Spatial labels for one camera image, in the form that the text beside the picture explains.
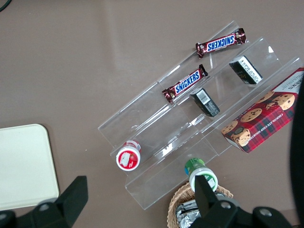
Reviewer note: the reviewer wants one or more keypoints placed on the clear acrylic step stand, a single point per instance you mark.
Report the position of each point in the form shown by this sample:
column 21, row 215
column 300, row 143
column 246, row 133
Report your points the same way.
column 166, row 133

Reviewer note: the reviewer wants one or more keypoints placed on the red strawberry snack cup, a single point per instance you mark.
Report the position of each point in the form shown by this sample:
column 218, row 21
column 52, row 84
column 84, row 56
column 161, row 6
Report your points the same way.
column 128, row 159

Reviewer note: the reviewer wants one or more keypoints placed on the small black box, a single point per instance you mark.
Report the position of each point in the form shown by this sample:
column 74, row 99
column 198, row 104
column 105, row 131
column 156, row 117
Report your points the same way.
column 246, row 70
column 204, row 102

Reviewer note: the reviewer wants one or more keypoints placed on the beige plastic tray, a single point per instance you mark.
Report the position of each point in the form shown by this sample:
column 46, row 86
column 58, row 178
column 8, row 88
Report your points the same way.
column 26, row 166

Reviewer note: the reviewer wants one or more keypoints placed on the red tartan cookie box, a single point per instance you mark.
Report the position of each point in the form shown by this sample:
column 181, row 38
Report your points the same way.
column 261, row 121

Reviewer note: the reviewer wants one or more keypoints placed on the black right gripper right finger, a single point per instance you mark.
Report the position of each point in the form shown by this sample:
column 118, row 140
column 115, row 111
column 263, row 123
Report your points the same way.
column 204, row 197

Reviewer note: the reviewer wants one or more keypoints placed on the silver foil pack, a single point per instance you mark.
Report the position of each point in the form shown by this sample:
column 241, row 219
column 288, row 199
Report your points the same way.
column 185, row 219

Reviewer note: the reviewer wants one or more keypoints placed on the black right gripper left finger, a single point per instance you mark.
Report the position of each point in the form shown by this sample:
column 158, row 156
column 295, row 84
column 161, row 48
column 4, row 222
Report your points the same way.
column 73, row 197

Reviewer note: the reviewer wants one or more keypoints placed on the oval brown wicker basket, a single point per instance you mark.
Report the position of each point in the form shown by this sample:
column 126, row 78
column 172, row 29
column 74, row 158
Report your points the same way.
column 174, row 204

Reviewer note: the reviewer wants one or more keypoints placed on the green snack cup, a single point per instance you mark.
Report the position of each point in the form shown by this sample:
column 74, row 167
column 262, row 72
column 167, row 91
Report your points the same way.
column 204, row 174

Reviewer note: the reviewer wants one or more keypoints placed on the brown Snickers bar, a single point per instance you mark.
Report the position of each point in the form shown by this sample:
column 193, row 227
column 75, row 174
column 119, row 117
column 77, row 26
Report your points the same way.
column 186, row 83
column 221, row 43

